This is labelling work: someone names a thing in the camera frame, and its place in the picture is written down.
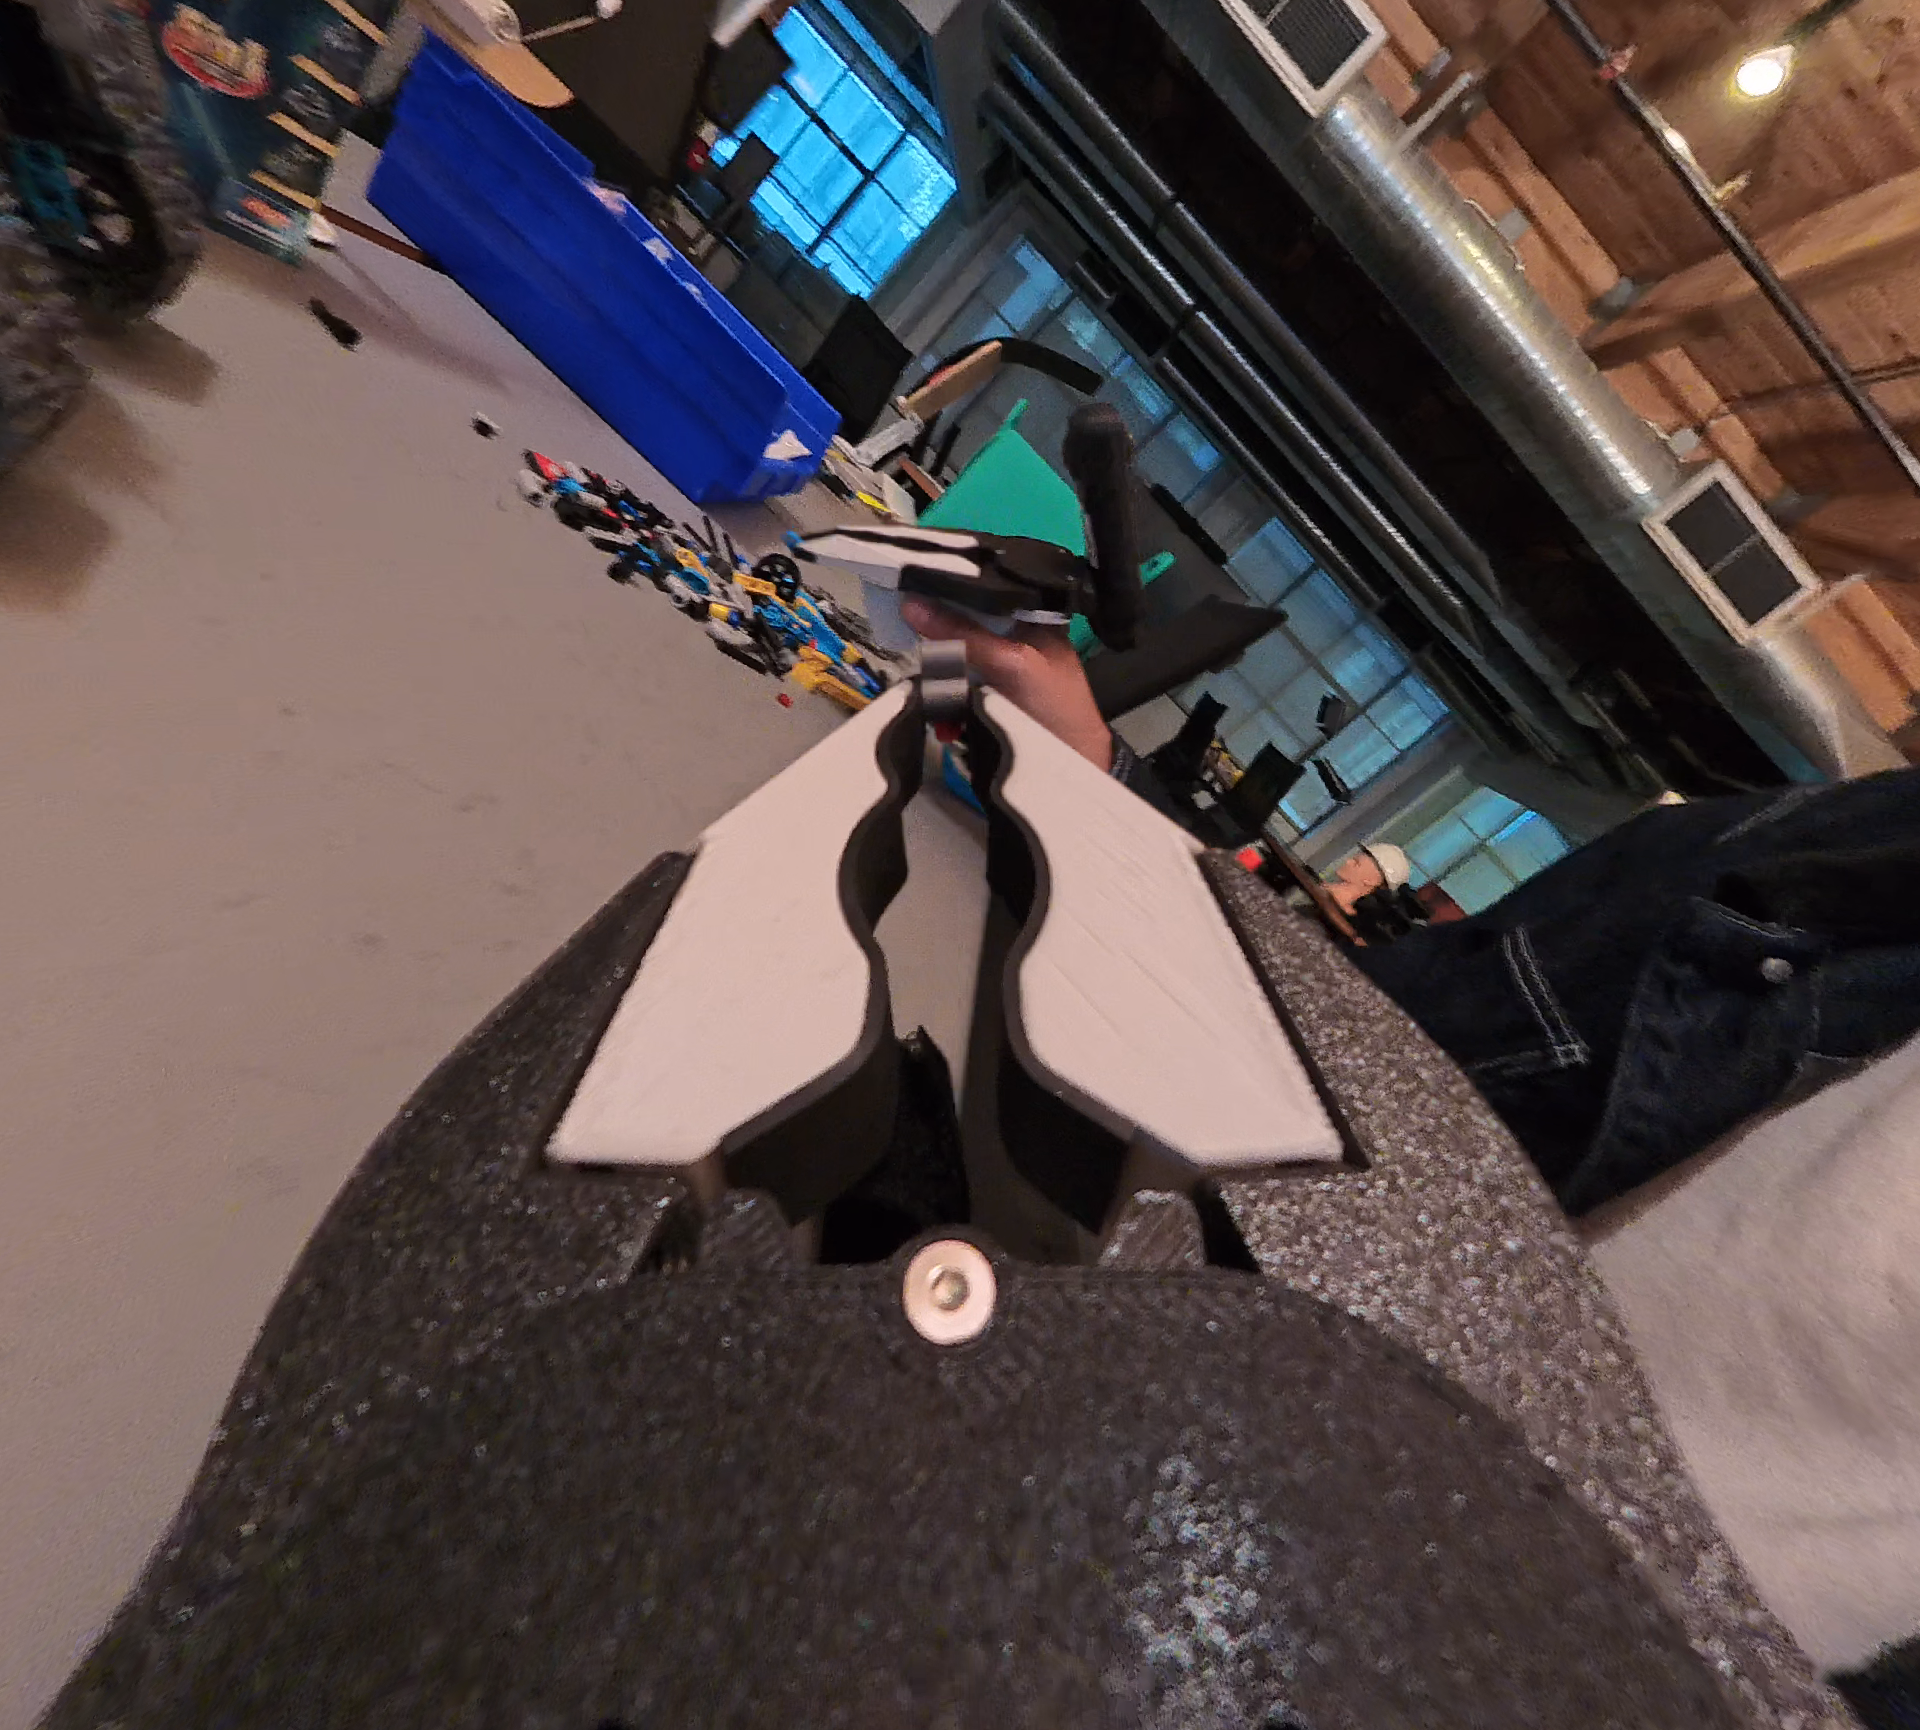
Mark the clear plastic bags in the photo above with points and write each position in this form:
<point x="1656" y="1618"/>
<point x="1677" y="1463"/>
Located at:
<point x="660" y="244"/>

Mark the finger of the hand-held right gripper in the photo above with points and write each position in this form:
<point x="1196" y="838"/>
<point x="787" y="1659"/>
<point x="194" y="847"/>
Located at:
<point x="975" y="593"/>
<point x="885" y="545"/>

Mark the pile of toy building pieces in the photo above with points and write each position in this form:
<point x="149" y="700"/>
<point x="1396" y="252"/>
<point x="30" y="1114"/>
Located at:
<point x="751" y="604"/>

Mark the black angled panel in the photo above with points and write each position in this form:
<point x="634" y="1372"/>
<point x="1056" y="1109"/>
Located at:
<point x="1201" y="650"/>

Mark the large grid window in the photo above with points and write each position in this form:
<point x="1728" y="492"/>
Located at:
<point x="841" y="154"/>

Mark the building robot kit booklet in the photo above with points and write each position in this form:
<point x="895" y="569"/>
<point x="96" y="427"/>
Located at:
<point x="254" y="4"/>

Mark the person's white shirt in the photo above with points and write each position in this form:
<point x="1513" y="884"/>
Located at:
<point x="1771" y="1310"/>

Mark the blue grey tracked toy robot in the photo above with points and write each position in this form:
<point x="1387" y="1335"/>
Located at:
<point x="90" y="184"/>

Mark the silver ventilation duct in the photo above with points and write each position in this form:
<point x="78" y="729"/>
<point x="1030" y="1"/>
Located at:
<point x="1441" y="231"/>

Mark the ceiling lamp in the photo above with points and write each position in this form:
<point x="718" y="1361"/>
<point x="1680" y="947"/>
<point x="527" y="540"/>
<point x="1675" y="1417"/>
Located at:
<point x="1762" y="73"/>

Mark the blue plastic bin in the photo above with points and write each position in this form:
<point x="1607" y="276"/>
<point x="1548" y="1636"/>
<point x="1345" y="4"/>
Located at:
<point x="601" y="304"/>

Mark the person's right hand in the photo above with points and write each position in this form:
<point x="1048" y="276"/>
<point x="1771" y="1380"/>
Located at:
<point x="1042" y="681"/>

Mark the person's right forearm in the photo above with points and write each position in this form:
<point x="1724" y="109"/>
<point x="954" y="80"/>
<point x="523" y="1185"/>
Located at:
<point x="1154" y="793"/>

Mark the small black pin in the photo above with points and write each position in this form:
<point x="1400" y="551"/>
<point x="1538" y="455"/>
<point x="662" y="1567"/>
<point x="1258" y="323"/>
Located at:
<point x="335" y="323"/>

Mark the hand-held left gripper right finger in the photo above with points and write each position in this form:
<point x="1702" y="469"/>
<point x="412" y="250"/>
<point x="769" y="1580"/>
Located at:
<point x="1154" y="1010"/>

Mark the small grey connector red pin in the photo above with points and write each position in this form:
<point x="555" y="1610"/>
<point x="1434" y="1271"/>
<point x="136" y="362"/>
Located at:
<point x="948" y="681"/>

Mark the grey desk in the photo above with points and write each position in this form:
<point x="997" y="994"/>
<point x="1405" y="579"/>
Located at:
<point x="375" y="711"/>

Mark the person's dark denim jacket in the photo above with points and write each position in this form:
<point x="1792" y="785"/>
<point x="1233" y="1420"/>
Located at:
<point x="1650" y="951"/>

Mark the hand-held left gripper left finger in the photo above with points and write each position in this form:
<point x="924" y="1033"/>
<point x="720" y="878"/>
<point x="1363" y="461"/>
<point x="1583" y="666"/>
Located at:
<point x="735" y="994"/>

